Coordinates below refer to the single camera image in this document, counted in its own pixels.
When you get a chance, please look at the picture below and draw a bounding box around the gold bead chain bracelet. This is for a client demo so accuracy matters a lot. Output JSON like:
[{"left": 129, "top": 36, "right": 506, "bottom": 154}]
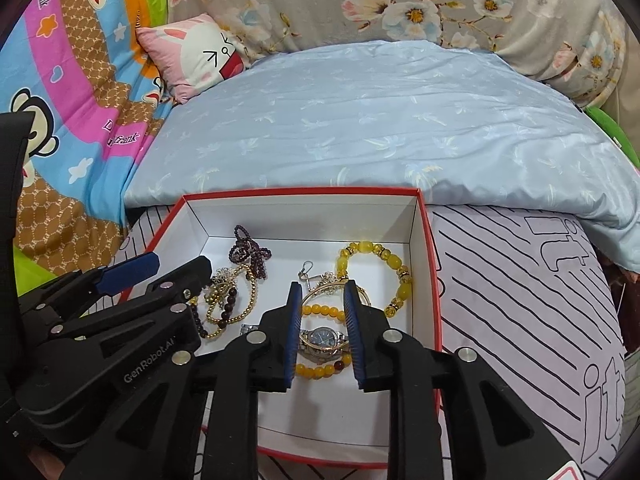
[{"left": 200, "top": 265, "right": 258, "bottom": 341}]

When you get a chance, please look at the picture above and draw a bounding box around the silver wristwatch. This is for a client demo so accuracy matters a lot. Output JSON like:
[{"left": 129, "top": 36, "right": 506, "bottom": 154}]
[{"left": 240, "top": 324, "right": 353, "bottom": 363}]

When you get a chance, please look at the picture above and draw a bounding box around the gold bangle with silver clasp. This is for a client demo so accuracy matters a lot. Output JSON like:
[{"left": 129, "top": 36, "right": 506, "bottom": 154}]
[{"left": 298, "top": 260, "right": 373, "bottom": 311}]

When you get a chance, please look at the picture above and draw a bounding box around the green plush object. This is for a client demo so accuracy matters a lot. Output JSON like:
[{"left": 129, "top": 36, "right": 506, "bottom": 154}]
[{"left": 585, "top": 105, "right": 640, "bottom": 171}]

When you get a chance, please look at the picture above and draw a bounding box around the red cardboard box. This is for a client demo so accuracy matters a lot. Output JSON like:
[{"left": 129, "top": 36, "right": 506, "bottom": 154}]
[{"left": 117, "top": 187, "right": 446, "bottom": 471}]

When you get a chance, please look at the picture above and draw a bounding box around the light blue quilt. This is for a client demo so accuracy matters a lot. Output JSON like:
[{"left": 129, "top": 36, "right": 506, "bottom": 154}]
[{"left": 122, "top": 40, "right": 640, "bottom": 276}]

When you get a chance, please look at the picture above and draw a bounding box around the white card with red border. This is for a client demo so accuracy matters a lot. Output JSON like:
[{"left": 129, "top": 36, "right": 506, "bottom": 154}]
[{"left": 547, "top": 460, "right": 588, "bottom": 480}]

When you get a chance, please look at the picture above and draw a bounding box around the yellow crystal bead bracelet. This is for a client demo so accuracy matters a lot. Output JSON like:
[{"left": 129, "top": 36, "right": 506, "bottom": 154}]
[{"left": 335, "top": 241, "right": 415, "bottom": 318}]

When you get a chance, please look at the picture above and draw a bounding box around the cartoon monkey blanket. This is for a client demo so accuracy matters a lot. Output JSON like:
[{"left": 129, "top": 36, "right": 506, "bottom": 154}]
[{"left": 0, "top": 0, "right": 173, "bottom": 306}]

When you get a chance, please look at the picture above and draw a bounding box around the dark brown bead bracelet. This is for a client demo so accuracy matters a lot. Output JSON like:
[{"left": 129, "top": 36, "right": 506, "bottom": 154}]
[{"left": 187, "top": 280, "right": 241, "bottom": 338}]

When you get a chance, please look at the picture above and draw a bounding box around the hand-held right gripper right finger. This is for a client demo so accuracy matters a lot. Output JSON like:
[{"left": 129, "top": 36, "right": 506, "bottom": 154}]
[{"left": 344, "top": 280, "right": 576, "bottom": 480}]

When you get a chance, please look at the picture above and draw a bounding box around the yellow amber bead bracelet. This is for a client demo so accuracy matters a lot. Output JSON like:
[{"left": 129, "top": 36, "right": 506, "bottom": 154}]
[{"left": 295, "top": 302, "right": 353, "bottom": 378}]

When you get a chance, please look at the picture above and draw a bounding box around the pink rabbit pillow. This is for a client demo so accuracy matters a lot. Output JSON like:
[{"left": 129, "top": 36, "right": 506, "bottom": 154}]
[{"left": 136, "top": 14, "right": 251, "bottom": 106}]

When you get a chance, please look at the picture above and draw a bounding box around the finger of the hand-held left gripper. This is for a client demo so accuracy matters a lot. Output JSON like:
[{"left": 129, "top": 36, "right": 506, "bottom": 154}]
[
  {"left": 47, "top": 256, "right": 213, "bottom": 348},
  {"left": 17, "top": 252, "right": 161, "bottom": 333}
]

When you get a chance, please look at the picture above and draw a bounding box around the dark purple bead bracelet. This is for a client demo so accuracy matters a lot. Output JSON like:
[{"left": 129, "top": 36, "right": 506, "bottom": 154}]
[{"left": 229, "top": 225, "right": 273, "bottom": 281}]

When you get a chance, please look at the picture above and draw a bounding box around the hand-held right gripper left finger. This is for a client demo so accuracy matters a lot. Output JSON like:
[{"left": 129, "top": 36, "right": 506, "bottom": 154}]
[{"left": 62, "top": 280, "right": 306, "bottom": 480}]

